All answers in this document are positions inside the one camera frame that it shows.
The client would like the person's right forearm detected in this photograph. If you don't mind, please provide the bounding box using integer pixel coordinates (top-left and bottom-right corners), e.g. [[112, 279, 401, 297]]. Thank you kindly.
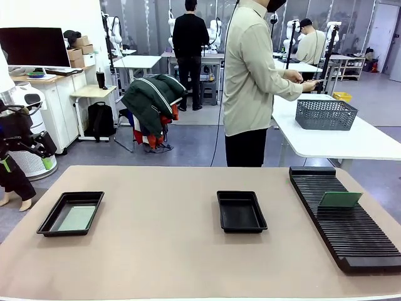
[[268, 78, 304, 102]]

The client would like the wooden storage shelf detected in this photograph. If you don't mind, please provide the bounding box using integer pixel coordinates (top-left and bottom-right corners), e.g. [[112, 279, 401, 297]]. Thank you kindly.
[[340, 55, 366, 82]]

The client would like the person in dark trousers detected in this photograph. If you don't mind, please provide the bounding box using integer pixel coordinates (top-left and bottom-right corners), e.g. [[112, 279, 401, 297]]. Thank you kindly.
[[0, 156, 38, 213]]

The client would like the grey mesh basket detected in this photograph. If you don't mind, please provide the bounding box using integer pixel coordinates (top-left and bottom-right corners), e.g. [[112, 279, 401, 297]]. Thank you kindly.
[[295, 99, 359, 131]]

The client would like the white long background desk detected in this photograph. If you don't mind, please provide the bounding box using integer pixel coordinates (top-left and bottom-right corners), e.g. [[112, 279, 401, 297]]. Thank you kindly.
[[273, 58, 323, 75]]

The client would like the person in black clothes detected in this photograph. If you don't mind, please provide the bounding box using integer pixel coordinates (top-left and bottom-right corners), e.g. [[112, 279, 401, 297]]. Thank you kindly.
[[172, 0, 210, 112]]

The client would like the white rounded table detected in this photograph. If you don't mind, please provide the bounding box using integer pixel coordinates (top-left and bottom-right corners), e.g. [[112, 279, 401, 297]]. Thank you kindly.
[[271, 93, 401, 161]]

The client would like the red cloth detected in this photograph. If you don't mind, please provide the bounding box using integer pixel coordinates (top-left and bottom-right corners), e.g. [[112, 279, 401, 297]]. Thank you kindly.
[[133, 105, 180, 150]]

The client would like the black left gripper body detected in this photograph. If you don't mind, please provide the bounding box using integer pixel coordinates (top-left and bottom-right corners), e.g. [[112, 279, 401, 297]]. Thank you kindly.
[[0, 105, 34, 152]]

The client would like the small wooden side table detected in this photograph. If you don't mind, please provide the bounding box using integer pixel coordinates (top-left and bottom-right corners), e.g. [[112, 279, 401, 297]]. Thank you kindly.
[[70, 84, 118, 142]]

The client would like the black slotted board rack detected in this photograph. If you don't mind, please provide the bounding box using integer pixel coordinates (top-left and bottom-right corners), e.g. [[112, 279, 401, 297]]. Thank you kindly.
[[288, 166, 401, 274]]

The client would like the black bag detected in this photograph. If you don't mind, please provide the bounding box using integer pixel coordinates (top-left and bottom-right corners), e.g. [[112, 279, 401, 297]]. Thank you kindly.
[[63, 30, 81, 48]]

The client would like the black backpack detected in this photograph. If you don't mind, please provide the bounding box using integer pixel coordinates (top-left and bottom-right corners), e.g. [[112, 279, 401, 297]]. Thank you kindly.
[[86, 102, 116, 143]]

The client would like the metal frame chair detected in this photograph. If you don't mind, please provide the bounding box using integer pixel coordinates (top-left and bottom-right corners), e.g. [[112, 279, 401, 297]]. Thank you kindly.
[[114, 108, 170, 154]]

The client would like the dark green jacket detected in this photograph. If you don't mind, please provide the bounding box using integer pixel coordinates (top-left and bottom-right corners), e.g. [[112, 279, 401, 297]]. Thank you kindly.
[[121, 74, 188, 137]]

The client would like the black computer monitor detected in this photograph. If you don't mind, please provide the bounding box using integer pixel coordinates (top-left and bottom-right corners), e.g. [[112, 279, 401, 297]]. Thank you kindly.
[[0, 27, 71, 68]]

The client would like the grey step stool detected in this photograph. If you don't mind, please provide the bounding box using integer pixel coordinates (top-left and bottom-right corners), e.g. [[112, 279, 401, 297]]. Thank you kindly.
[[200, 80, 219, 107]]

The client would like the black ESD tray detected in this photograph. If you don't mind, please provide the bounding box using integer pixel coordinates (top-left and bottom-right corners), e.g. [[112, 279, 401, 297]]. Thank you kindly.
[[216, 190, 268, 234], [36, 191, 105, 238]]

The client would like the green circuit board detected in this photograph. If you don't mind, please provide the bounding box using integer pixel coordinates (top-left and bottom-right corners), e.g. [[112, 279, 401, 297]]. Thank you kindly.
[[58, 206, 96, 232], [318, 191, 363, 209]]

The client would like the white cabinet wooden top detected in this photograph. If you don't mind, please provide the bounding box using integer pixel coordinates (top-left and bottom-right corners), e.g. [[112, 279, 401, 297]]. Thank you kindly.
[[31, 64, 96, 155]]

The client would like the person's left hand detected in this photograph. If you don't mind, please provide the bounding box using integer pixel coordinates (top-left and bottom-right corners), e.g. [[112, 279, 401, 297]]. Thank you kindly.
[[283, 68, 305, 83]]

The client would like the person in beige shirt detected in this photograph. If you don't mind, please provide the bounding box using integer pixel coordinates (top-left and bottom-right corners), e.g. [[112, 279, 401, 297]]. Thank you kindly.
[[222, 0, 321, 167]]

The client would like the person with black cap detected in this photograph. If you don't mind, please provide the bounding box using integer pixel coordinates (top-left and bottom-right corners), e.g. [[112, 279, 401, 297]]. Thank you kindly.
[[294, 18, 327, 83]]

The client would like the person's right hand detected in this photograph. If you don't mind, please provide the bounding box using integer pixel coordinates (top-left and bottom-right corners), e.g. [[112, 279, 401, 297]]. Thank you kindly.
[[300, 80, 321, 93]]

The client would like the black hanging cable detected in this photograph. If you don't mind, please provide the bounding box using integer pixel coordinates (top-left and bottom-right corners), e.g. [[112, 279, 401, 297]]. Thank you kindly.
[[210, 0, 241, 167]]

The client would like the white air purifier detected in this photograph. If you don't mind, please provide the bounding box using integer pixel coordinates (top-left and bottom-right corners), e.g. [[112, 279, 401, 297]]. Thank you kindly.
[[12, 125, 59, 182]]

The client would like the black tripod stand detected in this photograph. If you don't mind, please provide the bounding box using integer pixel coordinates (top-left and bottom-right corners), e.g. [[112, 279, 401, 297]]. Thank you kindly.
[[318, 24, 341, 95], [283, 20, 298, 71]]

